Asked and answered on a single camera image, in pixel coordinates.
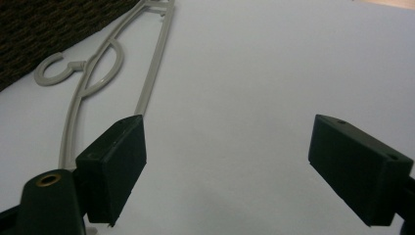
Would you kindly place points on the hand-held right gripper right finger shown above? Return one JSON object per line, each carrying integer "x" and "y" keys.
{"x": 355, "y": 169}

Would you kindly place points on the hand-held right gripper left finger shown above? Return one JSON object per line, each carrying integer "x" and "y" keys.
{"x": 111, "y": 169}

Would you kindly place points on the grey plastic clothes hanger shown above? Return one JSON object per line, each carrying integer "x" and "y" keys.
{"x": 156, "y": 62}

